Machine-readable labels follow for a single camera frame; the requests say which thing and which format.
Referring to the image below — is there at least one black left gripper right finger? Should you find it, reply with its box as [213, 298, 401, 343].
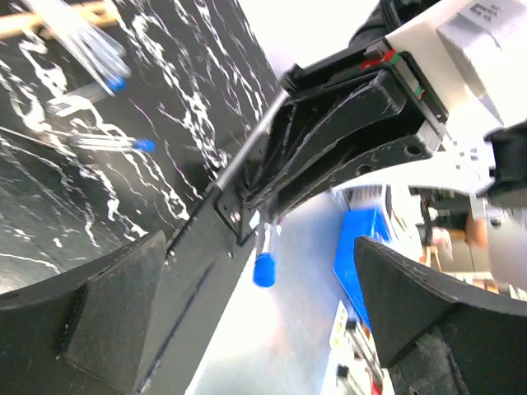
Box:
[356, 237, 526, 394]

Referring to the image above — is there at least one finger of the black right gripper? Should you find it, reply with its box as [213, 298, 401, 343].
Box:
[245, 71, 425, 203]
[246, 135, 436, 216]

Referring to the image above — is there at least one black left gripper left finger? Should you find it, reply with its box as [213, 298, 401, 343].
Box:
[1, 231, 166, 394]

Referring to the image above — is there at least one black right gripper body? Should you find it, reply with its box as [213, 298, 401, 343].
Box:
[281, 38, 448, 136]

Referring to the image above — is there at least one blue cap test tube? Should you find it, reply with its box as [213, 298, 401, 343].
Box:
[44, 77, 126, 117]
[253, 223, 281, 288]
[68, 133, 156, 152]

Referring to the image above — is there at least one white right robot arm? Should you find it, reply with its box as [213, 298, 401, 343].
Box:
[244, 1, 526, 216]

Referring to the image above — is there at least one blue plastic storage bin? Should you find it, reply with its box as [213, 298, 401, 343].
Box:
[333, 207, 391, 329]

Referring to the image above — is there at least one clear plastic pipettes bundle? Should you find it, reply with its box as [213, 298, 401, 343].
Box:
[24, 1, 131, 85]

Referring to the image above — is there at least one wooden stick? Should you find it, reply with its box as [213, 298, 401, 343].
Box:
[1, 1, 120, 40]

